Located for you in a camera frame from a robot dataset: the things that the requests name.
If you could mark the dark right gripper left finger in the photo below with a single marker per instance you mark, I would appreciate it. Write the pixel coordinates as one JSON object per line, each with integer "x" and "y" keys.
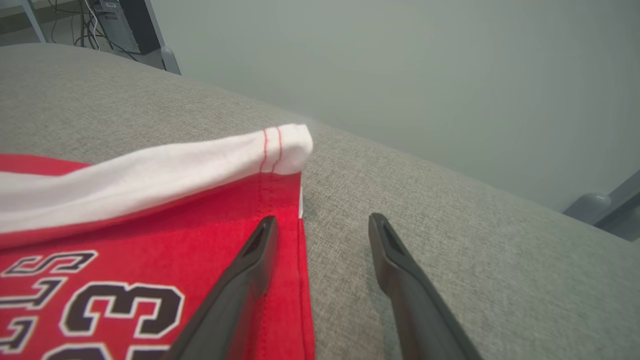
{"x": 235, "y": 310}

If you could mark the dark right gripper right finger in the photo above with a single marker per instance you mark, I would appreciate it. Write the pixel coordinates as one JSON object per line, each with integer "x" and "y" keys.
{"x": 420, "y": 310}

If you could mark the red Bulls 23 jersey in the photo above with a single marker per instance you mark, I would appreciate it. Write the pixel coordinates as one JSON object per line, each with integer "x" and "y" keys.
{"x": 150, "y": 235}

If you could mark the grey fabric sofa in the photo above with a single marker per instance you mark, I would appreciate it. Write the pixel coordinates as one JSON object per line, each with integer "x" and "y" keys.
{"x": 500, "y": 275}

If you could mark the grey partition foot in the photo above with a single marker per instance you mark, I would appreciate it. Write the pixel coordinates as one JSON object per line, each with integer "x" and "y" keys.
{"x": 585, "y": 207}
{"x": 170, "y": 60}

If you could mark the black computer tower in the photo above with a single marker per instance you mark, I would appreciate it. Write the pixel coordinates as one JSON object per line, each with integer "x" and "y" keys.
{"x": 120, "y": 25}

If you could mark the grey table leg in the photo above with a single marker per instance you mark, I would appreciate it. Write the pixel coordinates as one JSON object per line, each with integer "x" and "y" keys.
{"x": 32, "y": 20}

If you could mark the dark partition post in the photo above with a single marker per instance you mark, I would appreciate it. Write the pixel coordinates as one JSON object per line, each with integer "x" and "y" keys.
{"x": 625, "y": 210}

